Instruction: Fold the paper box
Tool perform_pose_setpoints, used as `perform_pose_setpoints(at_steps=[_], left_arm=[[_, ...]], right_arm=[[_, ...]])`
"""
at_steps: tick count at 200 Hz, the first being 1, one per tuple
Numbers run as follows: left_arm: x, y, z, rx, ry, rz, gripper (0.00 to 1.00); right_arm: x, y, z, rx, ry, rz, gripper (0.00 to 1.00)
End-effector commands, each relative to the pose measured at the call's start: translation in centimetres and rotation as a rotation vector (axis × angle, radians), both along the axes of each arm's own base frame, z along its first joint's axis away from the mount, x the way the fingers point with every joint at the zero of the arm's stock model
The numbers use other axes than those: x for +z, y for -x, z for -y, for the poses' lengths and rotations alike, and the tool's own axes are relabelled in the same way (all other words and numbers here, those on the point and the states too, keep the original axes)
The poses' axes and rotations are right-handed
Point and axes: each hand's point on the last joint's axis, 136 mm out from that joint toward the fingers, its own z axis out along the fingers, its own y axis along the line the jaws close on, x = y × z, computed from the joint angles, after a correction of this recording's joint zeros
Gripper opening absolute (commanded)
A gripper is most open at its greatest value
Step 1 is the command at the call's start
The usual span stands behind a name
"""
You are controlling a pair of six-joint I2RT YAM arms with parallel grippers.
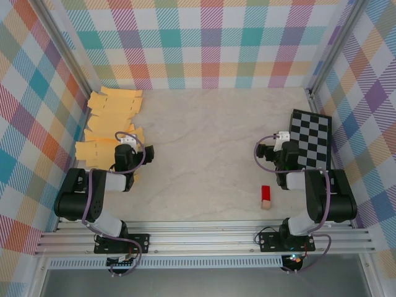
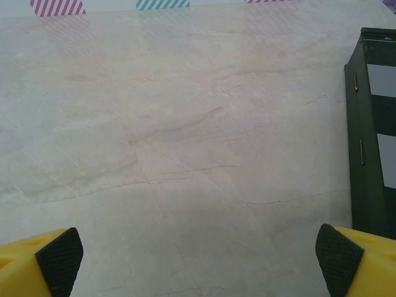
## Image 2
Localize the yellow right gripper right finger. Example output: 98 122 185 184
315 223 396 297

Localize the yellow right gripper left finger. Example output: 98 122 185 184
0 227 84 297

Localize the black and grey checkerboard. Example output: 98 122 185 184
343 27 396 241

